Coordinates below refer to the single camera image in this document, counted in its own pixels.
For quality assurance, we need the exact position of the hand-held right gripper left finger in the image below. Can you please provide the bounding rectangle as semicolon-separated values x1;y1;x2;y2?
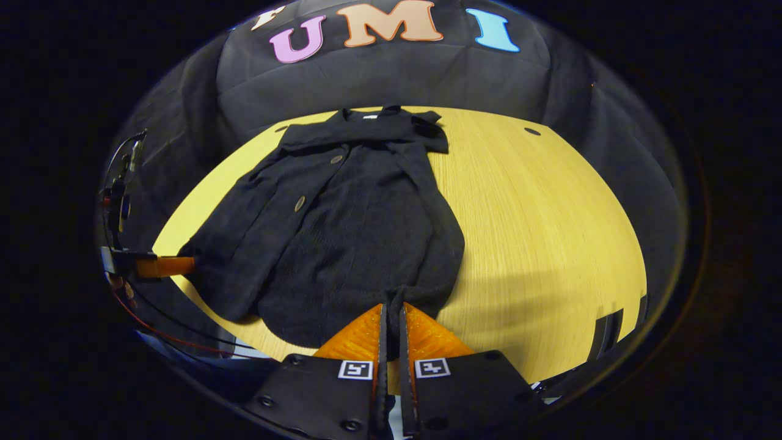
241;304;389;440

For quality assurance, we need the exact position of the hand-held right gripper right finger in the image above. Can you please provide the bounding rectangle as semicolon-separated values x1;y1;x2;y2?
398;302;547;438

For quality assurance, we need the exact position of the black buttoned shirt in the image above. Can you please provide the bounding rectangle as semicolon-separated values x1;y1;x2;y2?
177;105;466;361

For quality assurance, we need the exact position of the black backdrop cloth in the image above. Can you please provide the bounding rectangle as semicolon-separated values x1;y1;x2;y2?
98;0;685;343

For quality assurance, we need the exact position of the thin red cable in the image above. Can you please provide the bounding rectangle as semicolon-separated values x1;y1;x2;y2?
110;287;276;361

